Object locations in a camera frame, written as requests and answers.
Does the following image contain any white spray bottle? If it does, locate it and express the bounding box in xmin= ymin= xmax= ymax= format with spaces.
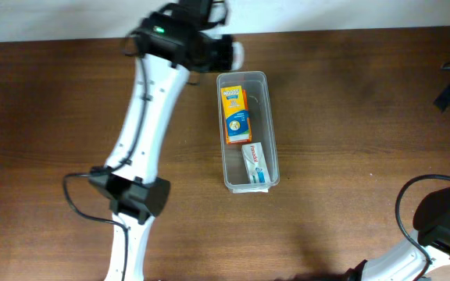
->
xmin=230 ymin=41 xmax=245 ymax=71

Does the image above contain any yellow blue medicine box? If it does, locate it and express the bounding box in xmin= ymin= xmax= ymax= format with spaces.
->
xmin=220 ymin=84 xmax=252 ymax=144

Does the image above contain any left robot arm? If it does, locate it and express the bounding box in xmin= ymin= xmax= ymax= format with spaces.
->
xmin=88 ymin=0 xmax=244 ymax=280

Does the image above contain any clear plastic container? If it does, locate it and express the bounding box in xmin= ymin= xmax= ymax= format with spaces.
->
xmin=216 ymin=71 xmax=280 ymax=194

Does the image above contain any white Panadol box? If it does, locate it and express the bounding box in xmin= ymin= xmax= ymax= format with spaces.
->
xmin=241 ymin=142 xmax=271 ymax=183

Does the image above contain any orange medicine box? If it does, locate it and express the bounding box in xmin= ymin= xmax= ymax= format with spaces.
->
xmin=223 ymin=88 xmax=253 ymax=145

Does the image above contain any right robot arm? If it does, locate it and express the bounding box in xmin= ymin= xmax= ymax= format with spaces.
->
xmin=341 ymin=174 xmax=450 ymax=281

